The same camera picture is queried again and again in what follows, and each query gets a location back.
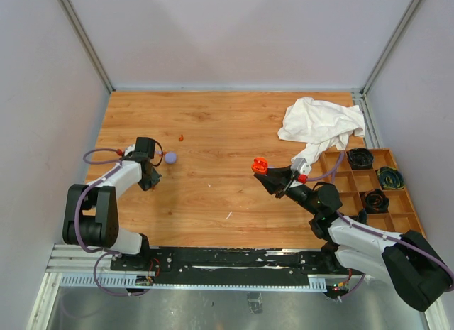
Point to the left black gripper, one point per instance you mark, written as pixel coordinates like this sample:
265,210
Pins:
154,179

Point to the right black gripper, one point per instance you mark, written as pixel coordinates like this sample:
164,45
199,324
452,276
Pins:
274,184

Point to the orange charging case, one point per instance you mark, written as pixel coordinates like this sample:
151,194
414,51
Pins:
260,166

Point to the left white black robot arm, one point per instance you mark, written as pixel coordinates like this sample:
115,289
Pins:
91,218

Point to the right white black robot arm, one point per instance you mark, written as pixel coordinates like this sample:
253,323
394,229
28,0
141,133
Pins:
407,261

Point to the white crumpled cloth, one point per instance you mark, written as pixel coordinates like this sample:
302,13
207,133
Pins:
320,125

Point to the wooden compartment tray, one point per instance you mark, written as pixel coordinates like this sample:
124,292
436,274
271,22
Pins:
371,188

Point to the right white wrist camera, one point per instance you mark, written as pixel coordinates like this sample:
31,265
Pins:
300,166

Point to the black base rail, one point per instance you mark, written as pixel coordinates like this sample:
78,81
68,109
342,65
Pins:
230,266

